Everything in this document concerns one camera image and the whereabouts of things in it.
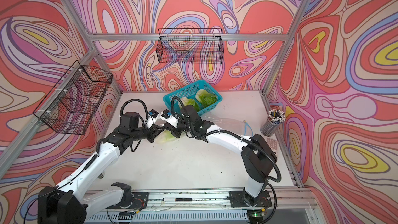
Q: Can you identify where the small perforated bag with cabbage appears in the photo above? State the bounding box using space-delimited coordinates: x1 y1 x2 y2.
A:
154 130 178 144

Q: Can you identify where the green chinese cabbage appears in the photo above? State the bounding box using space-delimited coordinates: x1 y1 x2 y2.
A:
180 97 201 112
195 89 218 107

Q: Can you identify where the clear blue zip-top bag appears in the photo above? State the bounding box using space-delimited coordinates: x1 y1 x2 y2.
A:
201 113 254 136

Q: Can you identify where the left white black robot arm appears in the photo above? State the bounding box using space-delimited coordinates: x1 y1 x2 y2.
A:
37 109 160 224

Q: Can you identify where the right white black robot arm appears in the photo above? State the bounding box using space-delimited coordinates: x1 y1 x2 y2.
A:
158 96 282 207

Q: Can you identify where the teal plastic basket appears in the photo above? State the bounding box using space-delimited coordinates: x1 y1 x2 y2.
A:
163 80 222 116

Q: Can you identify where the cup of pens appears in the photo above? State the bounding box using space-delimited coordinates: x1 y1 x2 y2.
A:
260 109 286 137

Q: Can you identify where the left black wire basket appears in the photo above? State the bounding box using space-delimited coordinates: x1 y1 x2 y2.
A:
33 61 113 135

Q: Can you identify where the black wire basket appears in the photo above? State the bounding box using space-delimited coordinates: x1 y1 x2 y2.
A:
156 28 224 64
33 61 113 135

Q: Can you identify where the back black wire basket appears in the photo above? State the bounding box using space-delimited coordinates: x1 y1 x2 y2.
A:
156 28 224 64

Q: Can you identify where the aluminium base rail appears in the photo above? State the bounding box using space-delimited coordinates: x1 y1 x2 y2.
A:
52 188 324 224

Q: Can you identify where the aluminium frame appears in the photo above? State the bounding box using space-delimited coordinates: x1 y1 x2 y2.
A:
1 0 301 194

